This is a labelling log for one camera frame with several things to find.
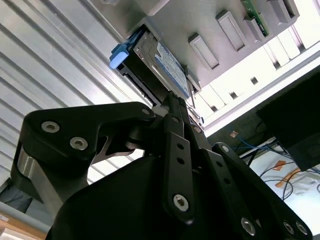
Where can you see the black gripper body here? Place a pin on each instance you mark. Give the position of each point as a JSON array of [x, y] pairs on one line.
[[112, 212]]

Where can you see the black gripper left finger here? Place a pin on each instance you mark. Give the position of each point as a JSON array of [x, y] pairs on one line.
[[112, 115]]

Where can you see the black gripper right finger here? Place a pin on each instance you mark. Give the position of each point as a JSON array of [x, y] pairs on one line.
[[223, 172]]

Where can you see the hard disk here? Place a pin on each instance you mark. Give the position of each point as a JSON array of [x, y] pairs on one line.
[[170, 67]]

